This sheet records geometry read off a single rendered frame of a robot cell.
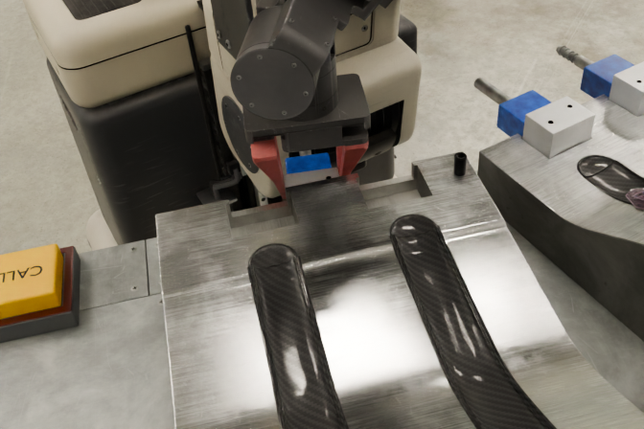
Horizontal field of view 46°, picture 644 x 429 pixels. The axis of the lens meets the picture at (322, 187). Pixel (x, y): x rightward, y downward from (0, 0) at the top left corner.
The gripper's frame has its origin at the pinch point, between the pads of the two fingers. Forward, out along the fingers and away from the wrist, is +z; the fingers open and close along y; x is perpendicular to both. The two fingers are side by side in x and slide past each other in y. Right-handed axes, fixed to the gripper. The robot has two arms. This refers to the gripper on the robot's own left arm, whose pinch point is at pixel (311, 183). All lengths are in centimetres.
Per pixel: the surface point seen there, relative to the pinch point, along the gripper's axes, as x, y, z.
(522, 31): 158, 81, 83
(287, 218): -6.0, -2.7, -1.7
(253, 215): -6.0, -5.4, -2.6
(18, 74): 172, -84, 85
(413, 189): -4.6, 8.3, -1.9
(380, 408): -26.3, 1.5, -4.1
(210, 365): -21.1, -8.9, -3.8
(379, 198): -5.1, 5.3, -1.8
